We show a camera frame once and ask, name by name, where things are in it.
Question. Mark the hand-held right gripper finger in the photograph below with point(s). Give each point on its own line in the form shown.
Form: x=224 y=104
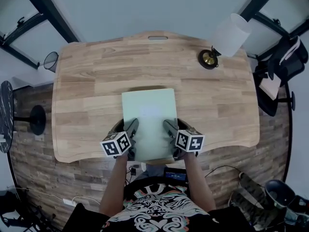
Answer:
x=171 y=126

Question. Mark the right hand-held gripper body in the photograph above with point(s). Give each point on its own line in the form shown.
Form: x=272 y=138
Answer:
x=189 y=141

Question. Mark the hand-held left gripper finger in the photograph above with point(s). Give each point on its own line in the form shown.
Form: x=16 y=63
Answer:
x=132 y=126

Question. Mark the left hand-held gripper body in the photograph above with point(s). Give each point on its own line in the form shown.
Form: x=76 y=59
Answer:
x=116 y=145

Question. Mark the pale green sheet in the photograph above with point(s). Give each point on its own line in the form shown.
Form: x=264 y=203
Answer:
x=149 y=105

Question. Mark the person's left forearm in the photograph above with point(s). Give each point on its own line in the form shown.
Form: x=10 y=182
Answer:
x=113 y=185

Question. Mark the person's right forearm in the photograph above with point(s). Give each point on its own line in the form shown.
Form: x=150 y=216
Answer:
x=198 y=182

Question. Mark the light wooden desk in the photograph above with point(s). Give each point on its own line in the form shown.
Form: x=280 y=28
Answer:
x=96 y=81

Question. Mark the black power adapter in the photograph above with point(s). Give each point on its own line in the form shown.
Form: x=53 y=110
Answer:
x=133 y=171

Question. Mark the black device with screen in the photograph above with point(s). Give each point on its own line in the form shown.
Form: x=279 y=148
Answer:
x=175 y=175

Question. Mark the person's grey trousers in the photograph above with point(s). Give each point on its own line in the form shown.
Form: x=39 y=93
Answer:
x=154 y=170

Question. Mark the white power strip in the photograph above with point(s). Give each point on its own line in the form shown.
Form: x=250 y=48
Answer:
x=70 y=202

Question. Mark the black and brass lamp base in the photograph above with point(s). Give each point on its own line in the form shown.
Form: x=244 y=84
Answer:
x=207 y=58

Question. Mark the person's black patterned shirt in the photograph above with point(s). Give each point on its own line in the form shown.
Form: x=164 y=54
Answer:
x=157 y=214

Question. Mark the white flat box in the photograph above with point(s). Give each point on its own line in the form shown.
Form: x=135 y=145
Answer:
x=270 y=88

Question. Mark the white cylindrical shade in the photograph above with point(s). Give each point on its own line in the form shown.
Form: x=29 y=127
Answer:
x=231 y=35

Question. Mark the round black marble table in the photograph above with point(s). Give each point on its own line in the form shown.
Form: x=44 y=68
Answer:
x=6 y=110

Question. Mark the black tripod stand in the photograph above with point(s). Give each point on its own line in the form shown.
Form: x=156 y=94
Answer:
x=9 y=202

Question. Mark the black office chair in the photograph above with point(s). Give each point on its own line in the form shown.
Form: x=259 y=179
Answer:
x=287 y=64

